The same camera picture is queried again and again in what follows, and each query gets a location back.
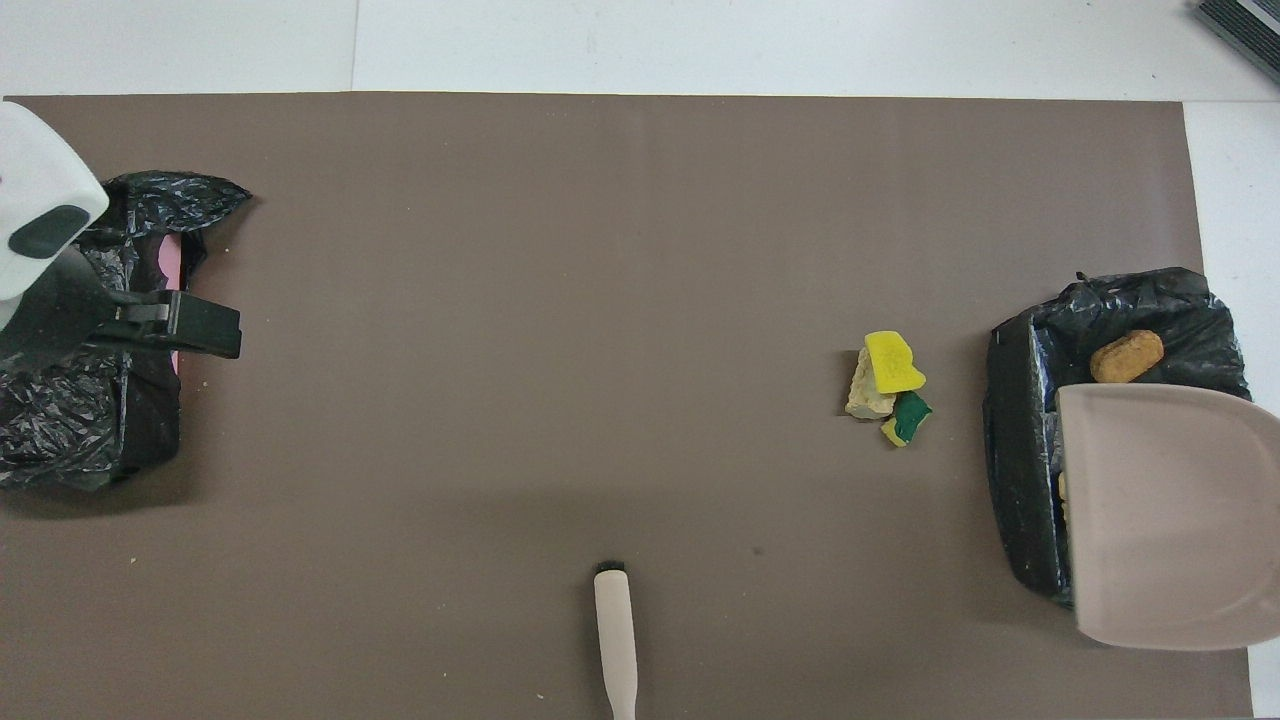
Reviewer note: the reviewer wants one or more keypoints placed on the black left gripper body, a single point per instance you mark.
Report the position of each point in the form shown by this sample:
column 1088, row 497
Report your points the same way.
column 50, row 320

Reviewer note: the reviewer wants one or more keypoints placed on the beige hand brush black bristles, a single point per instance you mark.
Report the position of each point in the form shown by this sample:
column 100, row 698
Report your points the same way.
column 615, row 640

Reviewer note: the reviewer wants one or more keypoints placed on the pale beige sponge chunk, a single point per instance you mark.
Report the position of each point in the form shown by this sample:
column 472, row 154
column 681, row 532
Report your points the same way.
column 865, row 400

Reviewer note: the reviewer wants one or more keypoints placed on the yellow sponge piece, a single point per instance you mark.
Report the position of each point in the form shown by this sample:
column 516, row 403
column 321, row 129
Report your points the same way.
column 890, row 362

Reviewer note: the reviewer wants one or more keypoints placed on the green and yellow sponge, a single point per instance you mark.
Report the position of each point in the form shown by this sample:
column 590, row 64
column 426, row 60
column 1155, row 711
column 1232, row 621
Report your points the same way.
column 912, row 415

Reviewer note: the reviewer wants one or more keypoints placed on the brown sponge chunk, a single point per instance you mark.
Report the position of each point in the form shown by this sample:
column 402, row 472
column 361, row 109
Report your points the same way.
column 1127, row 357

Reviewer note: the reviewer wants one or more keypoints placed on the beige plastic dustpan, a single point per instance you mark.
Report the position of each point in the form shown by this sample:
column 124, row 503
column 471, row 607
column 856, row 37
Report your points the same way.
column 1170, row 520

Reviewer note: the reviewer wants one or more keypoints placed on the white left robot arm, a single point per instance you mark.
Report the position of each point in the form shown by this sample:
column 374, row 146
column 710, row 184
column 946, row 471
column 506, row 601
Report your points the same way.
column 40, row 170

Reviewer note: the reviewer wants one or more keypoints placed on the pink plastic bin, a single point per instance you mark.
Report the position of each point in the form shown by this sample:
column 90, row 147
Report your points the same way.
column 170, row 265

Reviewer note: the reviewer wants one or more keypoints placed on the black bag over pink bin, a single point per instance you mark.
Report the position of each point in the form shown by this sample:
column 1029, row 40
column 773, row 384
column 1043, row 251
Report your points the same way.
column 70, row 430

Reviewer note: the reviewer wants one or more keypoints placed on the black bag lined bin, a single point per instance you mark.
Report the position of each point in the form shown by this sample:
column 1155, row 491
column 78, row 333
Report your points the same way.
column 1020, row 480

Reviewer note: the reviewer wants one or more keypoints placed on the brown table mat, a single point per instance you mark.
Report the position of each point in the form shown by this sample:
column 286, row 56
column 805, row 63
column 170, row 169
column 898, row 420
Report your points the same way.
column 640, row 150

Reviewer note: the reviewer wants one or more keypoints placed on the grey ribbed device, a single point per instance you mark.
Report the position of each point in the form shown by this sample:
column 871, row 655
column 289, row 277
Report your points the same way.
column 1245, row 25

